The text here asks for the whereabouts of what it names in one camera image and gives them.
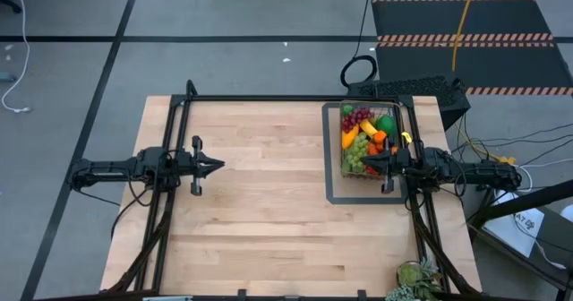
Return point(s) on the yellow plug connector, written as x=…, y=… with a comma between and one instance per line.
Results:
x=508, y=160

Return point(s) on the orange toy tangerine sprig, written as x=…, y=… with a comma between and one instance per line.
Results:
x=379, y=136

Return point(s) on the potted succulent plant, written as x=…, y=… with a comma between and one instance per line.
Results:
x=409, y=274

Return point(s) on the black side stand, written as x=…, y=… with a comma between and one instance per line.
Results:
x=528, y=201

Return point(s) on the yellow toy banana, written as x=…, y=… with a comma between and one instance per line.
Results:
x=368, y=128

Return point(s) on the white label sheet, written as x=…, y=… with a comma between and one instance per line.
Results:
x=515, y=229

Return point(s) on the grey black-bordered placemat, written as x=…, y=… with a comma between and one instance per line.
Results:
x=367, y=191

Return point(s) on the small bright green lime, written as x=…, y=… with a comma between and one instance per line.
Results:
x=348, y=109

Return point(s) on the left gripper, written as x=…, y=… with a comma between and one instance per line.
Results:
x=197, y=166

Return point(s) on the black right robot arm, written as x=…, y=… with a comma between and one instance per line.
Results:
x=474, y=173

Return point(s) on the black computer case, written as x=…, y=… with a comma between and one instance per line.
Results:
x=416, y=88

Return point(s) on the black hazard-striped floor mat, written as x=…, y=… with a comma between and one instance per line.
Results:
x=447, y=19

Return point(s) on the purple toy grape bunch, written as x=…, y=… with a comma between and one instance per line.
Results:
x=356, y=117

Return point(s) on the yellow orange toy mango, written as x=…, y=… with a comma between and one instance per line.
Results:
x=349, y=138

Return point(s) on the black aluminium table frame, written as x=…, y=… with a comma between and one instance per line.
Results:
x=291, y=98

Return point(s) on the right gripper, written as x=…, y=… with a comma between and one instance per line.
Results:
x=405, y=164

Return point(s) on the white round object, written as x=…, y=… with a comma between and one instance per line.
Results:
x=567, y=213

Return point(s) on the green toy grape bunch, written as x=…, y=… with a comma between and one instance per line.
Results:
x=356, y=155

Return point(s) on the grey power adapter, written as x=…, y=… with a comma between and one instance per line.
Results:
x=6, y=77

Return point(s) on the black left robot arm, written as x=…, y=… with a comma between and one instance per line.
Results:
x=125, y=166

